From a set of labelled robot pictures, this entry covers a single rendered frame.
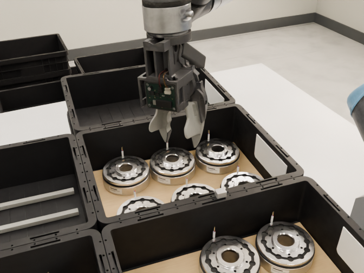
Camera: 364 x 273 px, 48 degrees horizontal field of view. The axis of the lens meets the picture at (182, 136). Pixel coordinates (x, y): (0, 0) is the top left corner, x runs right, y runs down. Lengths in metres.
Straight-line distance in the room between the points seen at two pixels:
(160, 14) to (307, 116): 0.94
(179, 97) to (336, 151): 0.76
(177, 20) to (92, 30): 3.08
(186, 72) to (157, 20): 0.10
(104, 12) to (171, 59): 3.05
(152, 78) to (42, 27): 3.00
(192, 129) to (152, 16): 0.20
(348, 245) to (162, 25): 0.46
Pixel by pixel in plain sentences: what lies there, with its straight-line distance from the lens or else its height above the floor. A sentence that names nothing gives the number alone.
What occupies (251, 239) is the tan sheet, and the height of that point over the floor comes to 0.83.
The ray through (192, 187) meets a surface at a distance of 0.87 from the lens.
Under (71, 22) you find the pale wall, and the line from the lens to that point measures 3.65.
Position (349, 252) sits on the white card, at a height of 0.88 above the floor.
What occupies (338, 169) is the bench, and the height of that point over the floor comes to 0.70.
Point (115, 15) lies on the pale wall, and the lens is 3.72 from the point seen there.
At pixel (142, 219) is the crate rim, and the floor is 0.93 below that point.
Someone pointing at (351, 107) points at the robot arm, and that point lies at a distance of 1.00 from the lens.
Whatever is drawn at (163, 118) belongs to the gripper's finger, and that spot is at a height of 1.04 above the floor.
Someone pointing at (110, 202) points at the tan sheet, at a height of 0.83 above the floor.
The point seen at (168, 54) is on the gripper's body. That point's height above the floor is 1.18.
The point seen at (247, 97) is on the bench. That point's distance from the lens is 1.55.
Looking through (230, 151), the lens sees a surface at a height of 0.86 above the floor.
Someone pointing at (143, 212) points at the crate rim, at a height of 0.93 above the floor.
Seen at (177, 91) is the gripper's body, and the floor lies 1.13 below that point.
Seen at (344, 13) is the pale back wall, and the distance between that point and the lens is 4.48.
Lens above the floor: 1.42
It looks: 34 degrees down
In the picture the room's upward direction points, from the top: straight up
